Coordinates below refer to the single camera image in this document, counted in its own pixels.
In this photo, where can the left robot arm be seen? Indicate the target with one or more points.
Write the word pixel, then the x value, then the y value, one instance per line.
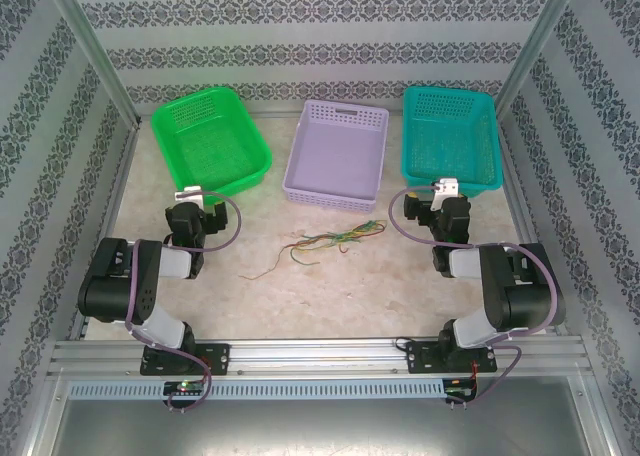
pixel 105 286

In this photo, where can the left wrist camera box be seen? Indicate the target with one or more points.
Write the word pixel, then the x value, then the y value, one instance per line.
pixel 192 196

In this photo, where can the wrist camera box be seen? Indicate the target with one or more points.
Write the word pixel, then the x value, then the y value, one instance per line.
pixel 447 188
pixel 192 196

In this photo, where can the teal plastic basket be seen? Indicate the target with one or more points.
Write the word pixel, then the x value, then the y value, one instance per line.
pixel 450 141

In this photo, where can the small red lead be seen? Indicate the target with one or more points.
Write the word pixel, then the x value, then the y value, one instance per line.
pixel 474 371
pixel 206 368

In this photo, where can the aluminium mounting rail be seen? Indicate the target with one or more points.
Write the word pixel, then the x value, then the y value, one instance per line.
pixel 320 356

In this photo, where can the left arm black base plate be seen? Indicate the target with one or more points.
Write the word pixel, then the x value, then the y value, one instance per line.
pixel 220 358

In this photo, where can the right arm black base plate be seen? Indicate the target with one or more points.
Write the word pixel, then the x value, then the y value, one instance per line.
pixel 417 358

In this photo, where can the aluminium frame post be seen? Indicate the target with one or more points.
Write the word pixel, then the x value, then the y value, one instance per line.
pixel 95 51
pixel 540 36

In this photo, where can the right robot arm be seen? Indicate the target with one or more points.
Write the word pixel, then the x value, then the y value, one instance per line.
pixel 525 296

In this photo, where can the aluminium side rail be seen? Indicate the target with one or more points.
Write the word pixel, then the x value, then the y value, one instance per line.
pixel 512 176
pixel 117 191

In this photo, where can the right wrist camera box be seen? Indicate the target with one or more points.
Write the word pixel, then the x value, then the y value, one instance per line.
pixel 447 188

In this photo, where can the lavender plastic basket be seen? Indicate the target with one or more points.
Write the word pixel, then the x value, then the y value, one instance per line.
pixel 335 161

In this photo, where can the green plastic basket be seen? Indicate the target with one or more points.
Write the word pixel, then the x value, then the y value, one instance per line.
pixel 215 146

